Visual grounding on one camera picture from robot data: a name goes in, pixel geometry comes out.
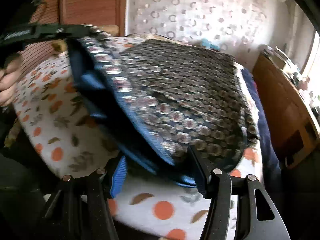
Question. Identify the white orange-print blanket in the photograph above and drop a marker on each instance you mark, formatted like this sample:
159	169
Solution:
53	115

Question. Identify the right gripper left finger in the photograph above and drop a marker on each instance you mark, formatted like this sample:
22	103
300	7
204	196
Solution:
78	207

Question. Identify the olive brown folded towel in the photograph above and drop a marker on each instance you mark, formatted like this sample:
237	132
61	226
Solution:
60	46

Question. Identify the stack of papers books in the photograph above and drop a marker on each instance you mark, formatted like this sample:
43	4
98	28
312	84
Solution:
279	59

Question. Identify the person's left hand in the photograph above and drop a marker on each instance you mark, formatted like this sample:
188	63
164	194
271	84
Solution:
10	75

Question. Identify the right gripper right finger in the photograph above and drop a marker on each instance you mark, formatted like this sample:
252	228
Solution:
257	216

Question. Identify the bright window with frame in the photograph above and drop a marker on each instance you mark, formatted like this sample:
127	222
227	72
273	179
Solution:
311	71

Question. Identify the navy circle-patterned garment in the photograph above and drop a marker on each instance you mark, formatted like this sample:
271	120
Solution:
157	98

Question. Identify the navy blue bed blanket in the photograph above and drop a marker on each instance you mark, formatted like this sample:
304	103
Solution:
271	165

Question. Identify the blue tissue box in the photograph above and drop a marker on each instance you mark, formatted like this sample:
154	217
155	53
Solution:
209	45

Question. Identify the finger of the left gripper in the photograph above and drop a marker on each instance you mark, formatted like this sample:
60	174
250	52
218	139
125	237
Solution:
75	31

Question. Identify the white circle-patterned curtain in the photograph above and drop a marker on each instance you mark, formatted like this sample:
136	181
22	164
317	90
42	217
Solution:
237	27

